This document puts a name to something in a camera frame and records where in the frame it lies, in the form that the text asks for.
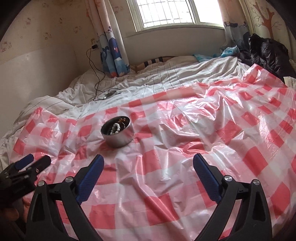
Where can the pink curtain right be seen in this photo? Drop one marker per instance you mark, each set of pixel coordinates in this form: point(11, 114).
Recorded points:
point(235, 24)

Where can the round grey charging pad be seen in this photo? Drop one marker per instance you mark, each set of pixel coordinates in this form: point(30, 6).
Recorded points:
point(110, 94)

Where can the striped plush toy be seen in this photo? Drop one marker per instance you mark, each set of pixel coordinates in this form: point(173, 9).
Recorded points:
point(143, 65)

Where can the blue cartoon curtain left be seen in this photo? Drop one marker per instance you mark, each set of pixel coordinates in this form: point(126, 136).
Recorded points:
point(112, 50)

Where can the blue plastic bag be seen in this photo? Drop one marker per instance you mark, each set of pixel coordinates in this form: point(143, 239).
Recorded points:
point(229, 51)

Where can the wardrobe with tree decal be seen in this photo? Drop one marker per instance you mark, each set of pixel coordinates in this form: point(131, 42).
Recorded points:
point(265, 21)

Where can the white striped duvet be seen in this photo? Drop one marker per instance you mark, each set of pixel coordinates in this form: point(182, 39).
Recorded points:
point(80, 99)

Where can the left hand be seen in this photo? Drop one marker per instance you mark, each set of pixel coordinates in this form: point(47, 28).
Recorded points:
point(13, 215)

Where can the pink checkered plastic sheet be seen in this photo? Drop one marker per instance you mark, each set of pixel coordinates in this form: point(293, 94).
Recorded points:
point(149, 189)

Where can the black jacket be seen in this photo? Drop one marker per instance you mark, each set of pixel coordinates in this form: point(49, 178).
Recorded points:
point(267, 53)

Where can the wall socket with plug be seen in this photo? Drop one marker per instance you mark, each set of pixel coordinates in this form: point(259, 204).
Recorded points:
point(94, 44)

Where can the round metal tin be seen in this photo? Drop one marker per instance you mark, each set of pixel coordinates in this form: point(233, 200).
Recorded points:
point(118, 132)

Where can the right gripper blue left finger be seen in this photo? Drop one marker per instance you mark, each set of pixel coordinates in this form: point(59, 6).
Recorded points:
point(87, 178)

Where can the window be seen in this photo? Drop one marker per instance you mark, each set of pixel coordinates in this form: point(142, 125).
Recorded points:
point(150, 14)

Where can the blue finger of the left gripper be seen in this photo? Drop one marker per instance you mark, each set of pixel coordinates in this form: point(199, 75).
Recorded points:
point(40, 164)
point(22, 163)

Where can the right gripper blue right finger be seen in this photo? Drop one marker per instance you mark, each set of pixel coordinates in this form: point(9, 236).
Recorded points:
point(209, 176)

